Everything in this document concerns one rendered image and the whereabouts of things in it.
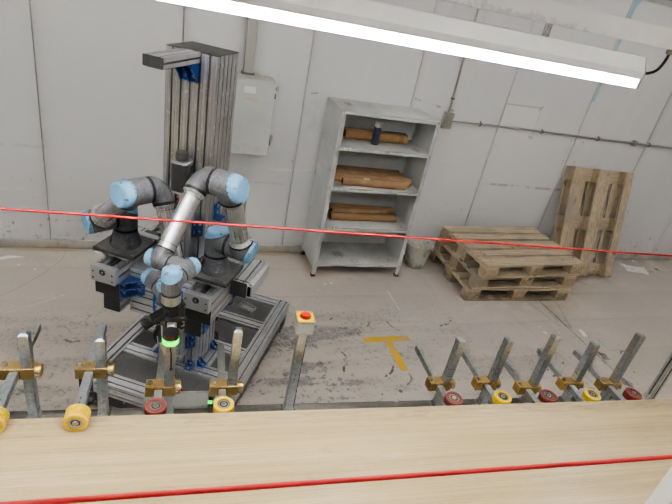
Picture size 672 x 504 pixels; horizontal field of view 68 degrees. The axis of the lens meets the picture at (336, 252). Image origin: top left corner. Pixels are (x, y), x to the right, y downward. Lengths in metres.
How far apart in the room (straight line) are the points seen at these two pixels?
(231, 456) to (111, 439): 0.41
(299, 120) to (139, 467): 3.29
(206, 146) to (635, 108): 4.91
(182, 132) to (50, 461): 1.48
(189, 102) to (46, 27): 1.97
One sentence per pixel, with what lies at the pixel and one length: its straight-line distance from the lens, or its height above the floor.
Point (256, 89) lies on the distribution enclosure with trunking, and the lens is 4.13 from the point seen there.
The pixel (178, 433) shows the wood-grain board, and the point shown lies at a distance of 1.99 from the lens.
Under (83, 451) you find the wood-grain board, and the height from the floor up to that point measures 0.90.
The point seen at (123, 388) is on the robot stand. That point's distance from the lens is 3.12.
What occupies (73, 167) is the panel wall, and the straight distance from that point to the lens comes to 4.58.
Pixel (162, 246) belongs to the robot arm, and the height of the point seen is 1.37.
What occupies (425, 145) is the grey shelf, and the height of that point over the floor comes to 1.30.
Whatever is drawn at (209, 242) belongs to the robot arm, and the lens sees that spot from 2.48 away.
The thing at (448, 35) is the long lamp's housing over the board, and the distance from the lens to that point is 1.33.
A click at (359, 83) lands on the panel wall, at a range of 4.58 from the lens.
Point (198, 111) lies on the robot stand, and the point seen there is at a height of 1.76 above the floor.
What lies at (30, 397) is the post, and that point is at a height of 0.82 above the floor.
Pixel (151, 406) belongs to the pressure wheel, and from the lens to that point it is 2.08.
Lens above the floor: 2.40
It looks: 28 degrees down
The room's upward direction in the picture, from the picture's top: 12 degrees clockwise
